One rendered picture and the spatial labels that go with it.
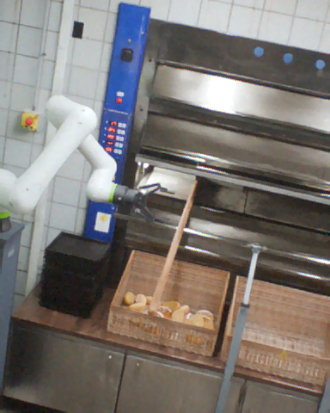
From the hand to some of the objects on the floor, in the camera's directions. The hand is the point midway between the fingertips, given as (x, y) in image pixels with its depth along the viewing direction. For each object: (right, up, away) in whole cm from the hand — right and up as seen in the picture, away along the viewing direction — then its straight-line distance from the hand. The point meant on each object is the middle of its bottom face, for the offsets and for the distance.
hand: (169, 206), depth 325 cm
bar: (+11, -131, +43) cm, 138 cm away
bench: (+32, -128, +61) cm, 146 cm away
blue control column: (-40, -74, +186) cm, 204 cm away
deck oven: (+54, -95, +177) cm, 208 cm away
